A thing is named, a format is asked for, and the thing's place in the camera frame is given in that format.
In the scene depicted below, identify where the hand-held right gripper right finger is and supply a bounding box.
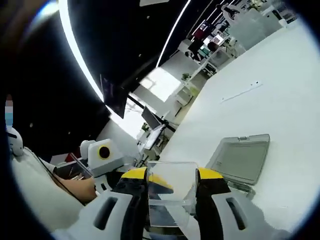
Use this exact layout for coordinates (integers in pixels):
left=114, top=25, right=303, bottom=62
left=195, top=167, right=283, bottom=240

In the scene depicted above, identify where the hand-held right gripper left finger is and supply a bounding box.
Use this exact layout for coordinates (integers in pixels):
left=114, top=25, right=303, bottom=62
left=53, top=166, right=151, bottom=240

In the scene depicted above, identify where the transparent grey guide fixture box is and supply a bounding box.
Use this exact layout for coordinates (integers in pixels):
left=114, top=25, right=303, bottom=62
left=199, top=133, right=271, bottom=201

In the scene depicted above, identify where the person's left hand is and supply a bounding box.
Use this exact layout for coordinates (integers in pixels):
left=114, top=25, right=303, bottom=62
left=74, top=177, right=99, bottom=203

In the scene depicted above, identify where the person's grey shirt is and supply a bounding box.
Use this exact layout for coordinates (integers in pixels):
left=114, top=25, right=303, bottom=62
left=11, top=147, right=86, bottom=231

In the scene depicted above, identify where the monitor on stand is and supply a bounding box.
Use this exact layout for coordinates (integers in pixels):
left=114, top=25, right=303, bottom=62
left=141, top=106, right=161, bottom=130

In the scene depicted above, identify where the white chest-worn device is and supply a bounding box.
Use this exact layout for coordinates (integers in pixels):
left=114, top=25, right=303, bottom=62
left=6, top=127, right=25, bottom=157

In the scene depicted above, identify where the white low cabinet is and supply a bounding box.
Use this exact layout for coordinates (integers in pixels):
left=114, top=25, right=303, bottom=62
left=174, top=79, right=201, bottom=106

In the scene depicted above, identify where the red display screen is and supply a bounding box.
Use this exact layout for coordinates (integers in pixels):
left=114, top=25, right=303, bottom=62
left=194, top=21, right=210, bottom=38

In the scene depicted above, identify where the white robot figure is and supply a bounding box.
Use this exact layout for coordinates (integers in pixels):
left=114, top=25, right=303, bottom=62
left=221, top=3, right=242, bottom=21

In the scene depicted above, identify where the black chest device cable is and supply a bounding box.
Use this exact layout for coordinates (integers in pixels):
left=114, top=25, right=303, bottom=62
left=37, top=156, right=85, bottom=205

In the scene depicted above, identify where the large dark wall screen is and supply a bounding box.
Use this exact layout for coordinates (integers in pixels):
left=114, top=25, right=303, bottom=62
left=99, top=73, right=128, bottom=120

